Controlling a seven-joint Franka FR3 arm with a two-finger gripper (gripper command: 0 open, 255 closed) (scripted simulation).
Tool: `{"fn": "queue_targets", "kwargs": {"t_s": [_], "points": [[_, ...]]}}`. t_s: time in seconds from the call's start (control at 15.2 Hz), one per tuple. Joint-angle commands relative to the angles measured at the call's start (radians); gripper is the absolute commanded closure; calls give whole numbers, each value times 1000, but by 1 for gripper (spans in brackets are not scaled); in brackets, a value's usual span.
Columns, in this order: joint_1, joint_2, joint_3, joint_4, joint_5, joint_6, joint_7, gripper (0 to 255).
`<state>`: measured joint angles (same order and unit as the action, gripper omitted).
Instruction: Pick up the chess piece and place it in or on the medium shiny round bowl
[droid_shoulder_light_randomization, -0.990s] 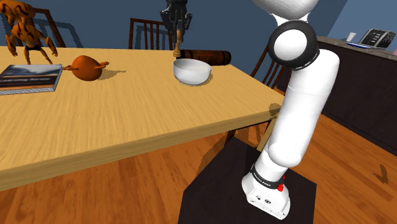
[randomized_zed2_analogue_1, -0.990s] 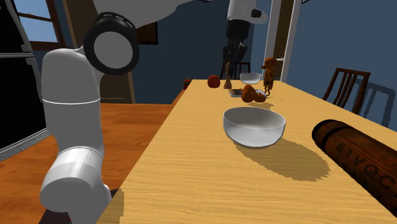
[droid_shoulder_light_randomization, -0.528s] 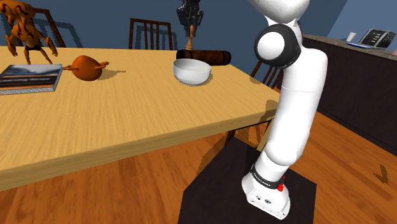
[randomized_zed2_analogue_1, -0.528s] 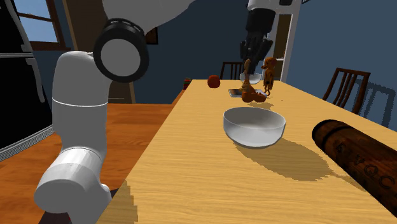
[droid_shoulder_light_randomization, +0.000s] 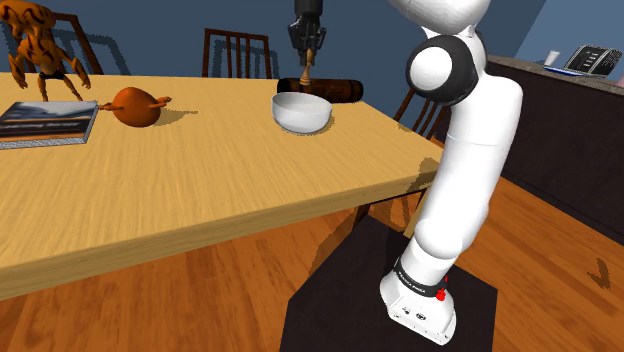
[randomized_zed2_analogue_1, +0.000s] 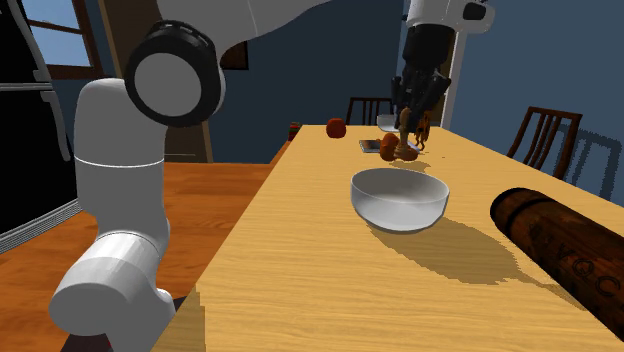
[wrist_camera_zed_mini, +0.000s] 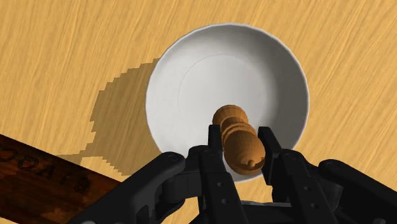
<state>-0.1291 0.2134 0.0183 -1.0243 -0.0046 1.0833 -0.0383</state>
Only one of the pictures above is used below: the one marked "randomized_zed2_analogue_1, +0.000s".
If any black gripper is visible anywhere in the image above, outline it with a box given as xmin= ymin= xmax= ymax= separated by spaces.
xmin=391 ymin=24 xmax=458 ymax=134

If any brown orange figure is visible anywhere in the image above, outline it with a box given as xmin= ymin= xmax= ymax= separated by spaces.
xmin=414 ymin=110 xmax=433 ymax=150

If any small white bowl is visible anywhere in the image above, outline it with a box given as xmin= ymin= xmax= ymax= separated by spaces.
xmin=376 ymin=113 xmax=404 ymax=133

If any dark wooden chair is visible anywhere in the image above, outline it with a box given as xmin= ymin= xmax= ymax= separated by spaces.
xmin=505 ymin=105 xmax=584 ymax=182
xmin=344 ymin=96 xmax=396 ymax=127

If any tan wooden figure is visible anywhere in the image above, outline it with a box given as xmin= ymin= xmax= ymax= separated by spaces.
xmin=393 ymin=107 xmax=421 ymax=163

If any orange round object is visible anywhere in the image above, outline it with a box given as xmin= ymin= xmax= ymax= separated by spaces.
xmin=378 ymin=131 xmax=401 ymax=163

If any grey tablet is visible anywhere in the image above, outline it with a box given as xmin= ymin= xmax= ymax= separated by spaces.
xmin=358 ymin=138 xmax=421 ymax=154

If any red apple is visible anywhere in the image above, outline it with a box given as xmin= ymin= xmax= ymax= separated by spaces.
xmin=325 ymin=117 xmax=348 ymax=140

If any large white bowl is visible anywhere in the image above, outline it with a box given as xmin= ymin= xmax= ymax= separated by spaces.
xmin=349 ymin=167 xmax=451 ymax=233

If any light wooden table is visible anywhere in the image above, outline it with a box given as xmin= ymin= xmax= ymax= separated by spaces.
xmin=150 ymin=124 xmax=624 ymax=352

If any dark brown wooden cylinder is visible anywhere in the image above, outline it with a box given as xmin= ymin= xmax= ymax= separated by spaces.
xmin=489 ymin=186 xmax=624 ymax=342

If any brown framed window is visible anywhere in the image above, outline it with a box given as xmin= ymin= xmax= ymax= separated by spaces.
xmin=19 ymin=0 xmax=106 ymax=81

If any black refrigerator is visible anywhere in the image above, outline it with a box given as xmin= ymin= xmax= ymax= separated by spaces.
xmin=0 ymin=0 xmax=83 ymax=256

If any dark wall picture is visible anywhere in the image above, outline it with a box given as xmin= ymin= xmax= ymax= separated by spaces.
xmin=219 ymin=40 xmax=250 ymax=71

